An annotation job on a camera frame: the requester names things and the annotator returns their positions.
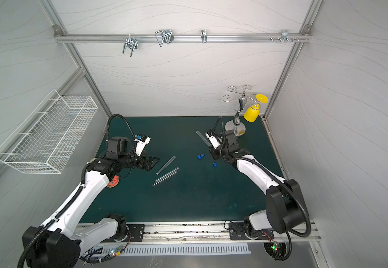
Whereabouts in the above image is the clear test tube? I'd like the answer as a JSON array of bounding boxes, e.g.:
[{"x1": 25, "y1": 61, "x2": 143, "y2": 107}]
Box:
[
  {"x1": 156, "y1": 167, "x2": 179, "y2": 183},
  {"x1": 196, "y1": 131, "x2": 212, "y2": 147},
  {"x1": 156, "y1": 156, "x2": 176, "y2": 175},
  {"x1": 153, "y1": 171, "x2": 177, "y2": 186}
]

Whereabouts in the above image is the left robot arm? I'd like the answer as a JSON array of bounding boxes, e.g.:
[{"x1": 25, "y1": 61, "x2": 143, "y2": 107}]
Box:
[{"x1": 17, "y1": 131, "x2": 160, "y2": 268}]

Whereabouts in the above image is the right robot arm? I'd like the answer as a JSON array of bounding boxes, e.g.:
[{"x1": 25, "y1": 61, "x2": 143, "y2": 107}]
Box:
[{"x1": 206, "y1": 117, "x2": 312, "y2": 238}]

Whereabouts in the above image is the chrome cup holder stand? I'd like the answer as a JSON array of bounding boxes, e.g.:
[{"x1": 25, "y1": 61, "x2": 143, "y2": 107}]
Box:
[{"x1": 225, "y1": 84, "x2": 259, "y2": 138}]

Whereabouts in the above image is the beige red round object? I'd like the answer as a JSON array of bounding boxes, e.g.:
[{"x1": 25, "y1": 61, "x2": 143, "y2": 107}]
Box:
[{"x1": 107, "y1": 175, "x2": 119, "y2": 188}]

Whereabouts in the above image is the green table mat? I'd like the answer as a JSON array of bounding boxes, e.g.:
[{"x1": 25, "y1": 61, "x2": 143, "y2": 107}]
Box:
[{"x1": 81, "y1": 117, "x2": 266, "y2": 223}]

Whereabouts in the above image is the metal clamp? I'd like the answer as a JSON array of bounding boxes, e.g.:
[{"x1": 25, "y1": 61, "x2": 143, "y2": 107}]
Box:
[
  {"x1": 122, "y1": 36, "x2": 138, "y2": 57},
  {"x1": 200, "y1": 30, "x2": 207, "y2": 44},
  {"x1": 155, "y1": 30, "x2": 174, "y2": 47},
  {"x1": 270, "y1": 30, "x2": 300, "y2": 43}
]

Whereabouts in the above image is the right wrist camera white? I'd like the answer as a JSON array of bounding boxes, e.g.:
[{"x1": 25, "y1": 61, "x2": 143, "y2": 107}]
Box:
[{"x1": 206, "y1": 129, "x2": 222, "y2": 149}]

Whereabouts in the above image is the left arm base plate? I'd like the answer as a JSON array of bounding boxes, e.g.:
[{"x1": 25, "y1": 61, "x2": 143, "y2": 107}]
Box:
[{"x1": 102, "y1": 223, "x2": 145, "y2": 243}]

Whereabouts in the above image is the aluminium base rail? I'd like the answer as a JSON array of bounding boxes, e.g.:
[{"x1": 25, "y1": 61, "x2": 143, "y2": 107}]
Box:
[{"x1": 128, "y1": 221, "x2": 322, "y2": 244}]

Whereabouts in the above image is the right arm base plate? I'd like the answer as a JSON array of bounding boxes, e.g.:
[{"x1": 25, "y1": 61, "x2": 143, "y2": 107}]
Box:
[{"x1": 224, "y1": 221, "x2": 274, "y2": 241}]

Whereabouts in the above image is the white wire basket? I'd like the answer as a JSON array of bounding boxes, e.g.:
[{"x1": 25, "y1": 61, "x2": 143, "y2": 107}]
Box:
[{"x1": 0, "y1": 89, "x2": 98, "y2": 174}]

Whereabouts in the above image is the white slotted cable duct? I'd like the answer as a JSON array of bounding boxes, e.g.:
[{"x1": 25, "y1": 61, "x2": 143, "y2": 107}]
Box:
[{"x1": 119, "y1": 243, "x2": 251, "y2": 256}]

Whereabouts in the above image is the aluminium crossbar rail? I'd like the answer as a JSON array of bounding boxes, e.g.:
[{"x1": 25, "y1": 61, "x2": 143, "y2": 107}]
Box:
[{"x1": 54, "y1": 32, "x2": 313, "y2": 44}]

